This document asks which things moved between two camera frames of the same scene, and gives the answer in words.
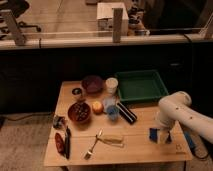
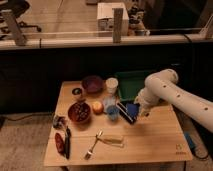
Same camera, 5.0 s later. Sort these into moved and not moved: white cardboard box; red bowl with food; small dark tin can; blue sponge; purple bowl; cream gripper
Moved: cream gripper; blue sponge
Not moved: purple bowl; white cardboard box; small dark tin can; red bowl with food
